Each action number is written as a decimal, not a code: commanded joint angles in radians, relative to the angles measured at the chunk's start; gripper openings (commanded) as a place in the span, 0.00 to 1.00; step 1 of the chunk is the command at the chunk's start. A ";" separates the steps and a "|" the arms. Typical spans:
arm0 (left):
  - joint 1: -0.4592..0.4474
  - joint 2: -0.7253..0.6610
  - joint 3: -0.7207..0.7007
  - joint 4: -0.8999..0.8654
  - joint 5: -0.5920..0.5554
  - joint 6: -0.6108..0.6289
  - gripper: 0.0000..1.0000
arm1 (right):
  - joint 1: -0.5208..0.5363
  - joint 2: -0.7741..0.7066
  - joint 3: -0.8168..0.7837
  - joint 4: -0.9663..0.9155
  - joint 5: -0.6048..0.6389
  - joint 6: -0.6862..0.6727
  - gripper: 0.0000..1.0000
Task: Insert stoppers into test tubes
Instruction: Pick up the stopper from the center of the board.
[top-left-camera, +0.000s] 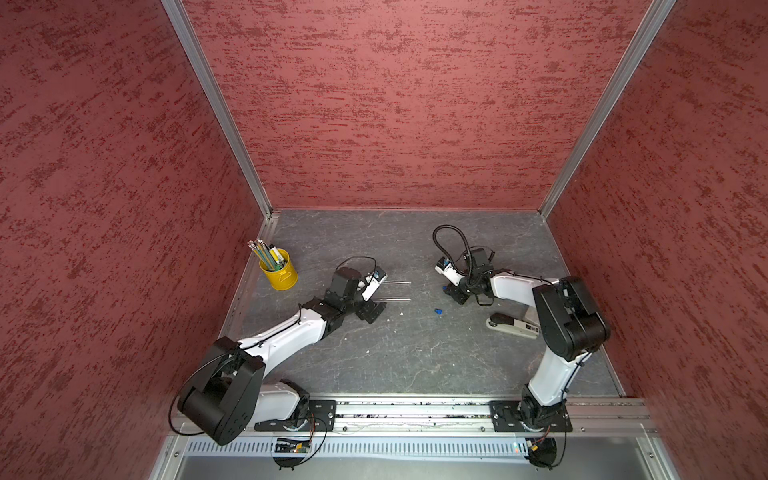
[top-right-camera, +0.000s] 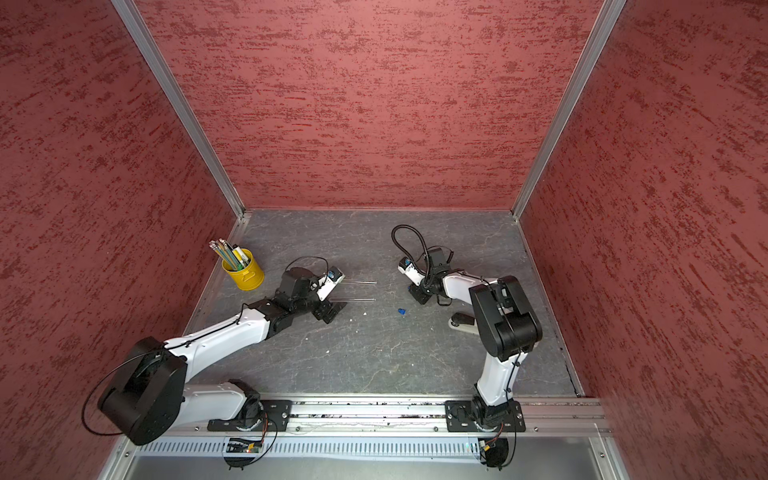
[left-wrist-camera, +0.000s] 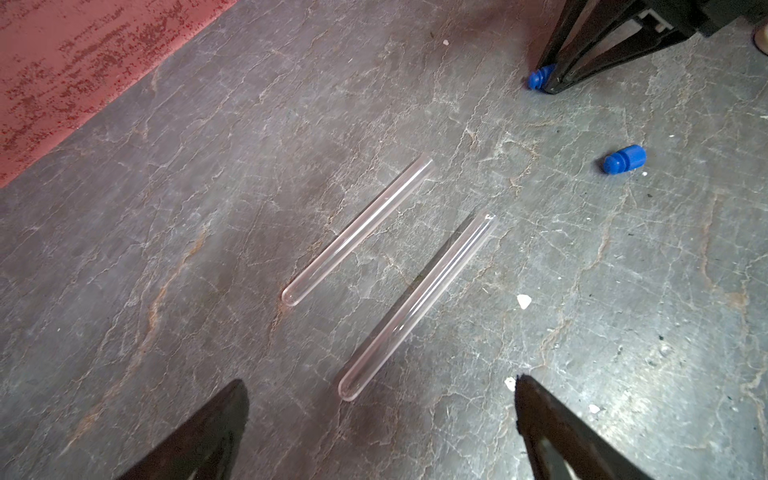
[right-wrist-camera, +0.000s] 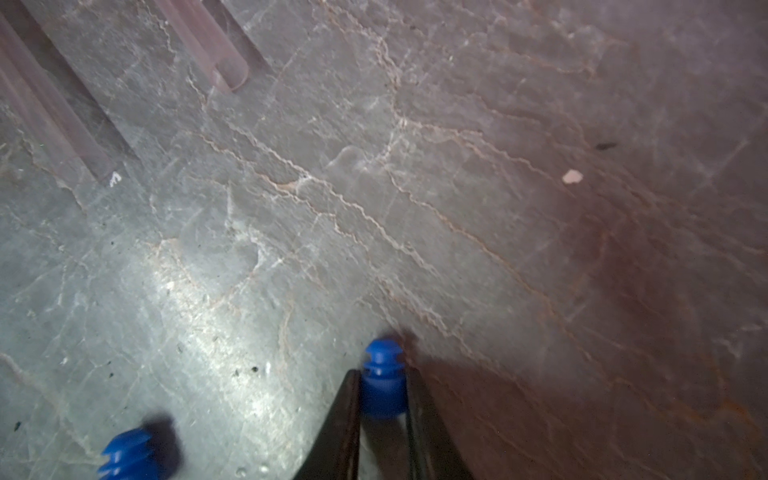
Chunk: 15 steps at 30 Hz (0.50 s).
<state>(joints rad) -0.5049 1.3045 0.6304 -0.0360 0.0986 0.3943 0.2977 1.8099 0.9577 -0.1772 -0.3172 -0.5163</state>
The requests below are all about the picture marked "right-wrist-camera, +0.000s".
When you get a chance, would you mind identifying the clear test tube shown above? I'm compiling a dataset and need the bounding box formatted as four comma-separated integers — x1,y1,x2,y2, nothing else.
154,0,249,93
1,18,124,187

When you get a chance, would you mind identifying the blue rubber stopper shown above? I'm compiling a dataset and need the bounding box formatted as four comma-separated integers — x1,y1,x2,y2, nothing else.
97,428,160,480
361,339,408,419

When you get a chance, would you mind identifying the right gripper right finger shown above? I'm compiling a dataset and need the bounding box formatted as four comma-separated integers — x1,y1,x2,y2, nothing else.
406,368,474,480

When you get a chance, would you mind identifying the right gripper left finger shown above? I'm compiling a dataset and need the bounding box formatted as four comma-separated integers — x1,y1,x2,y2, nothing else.
293,369,361,480

